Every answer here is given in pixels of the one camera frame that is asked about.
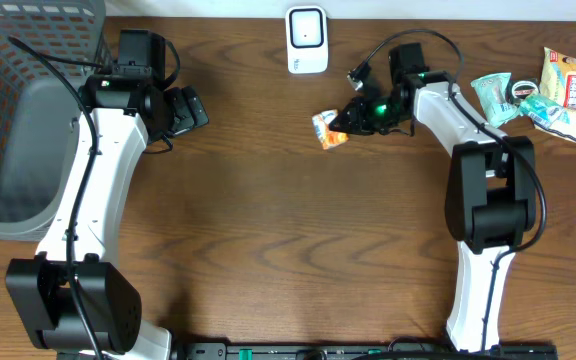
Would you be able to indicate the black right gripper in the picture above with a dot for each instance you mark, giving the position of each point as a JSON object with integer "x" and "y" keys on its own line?
{"x": 356, "y": 120}

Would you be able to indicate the teal snack packet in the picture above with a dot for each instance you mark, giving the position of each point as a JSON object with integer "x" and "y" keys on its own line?
{"x": 491, "y": 90}

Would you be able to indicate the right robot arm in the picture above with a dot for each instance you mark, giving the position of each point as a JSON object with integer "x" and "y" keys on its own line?
{"x": 490, "y": 198}

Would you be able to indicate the small teal tissue pack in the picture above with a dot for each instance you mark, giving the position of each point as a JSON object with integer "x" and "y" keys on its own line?
{"x": 543, "y": 111}

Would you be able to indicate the black round-label box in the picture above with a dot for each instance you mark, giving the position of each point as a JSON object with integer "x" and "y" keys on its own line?
{"x": 518, "y": 90}

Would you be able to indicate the white barcode scanner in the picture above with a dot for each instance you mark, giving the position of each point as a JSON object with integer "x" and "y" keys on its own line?
{"x": 306, "y": 39}

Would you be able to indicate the small orange tissue pack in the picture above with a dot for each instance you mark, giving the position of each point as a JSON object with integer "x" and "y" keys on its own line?
{"x": 329, "y": 139}

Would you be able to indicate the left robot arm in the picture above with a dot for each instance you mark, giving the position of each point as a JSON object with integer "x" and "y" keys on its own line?
{"x": 71, "y": 296}

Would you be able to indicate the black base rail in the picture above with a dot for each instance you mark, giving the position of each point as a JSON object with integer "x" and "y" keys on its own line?
{"x": 407, "y": 348}

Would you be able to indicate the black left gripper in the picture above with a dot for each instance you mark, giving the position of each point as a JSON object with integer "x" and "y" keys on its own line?
{"x": 184, "y": 111}

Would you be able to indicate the grey plastic mesh basket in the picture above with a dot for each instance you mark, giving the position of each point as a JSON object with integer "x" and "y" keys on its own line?
{"x": 38, "y": 116}

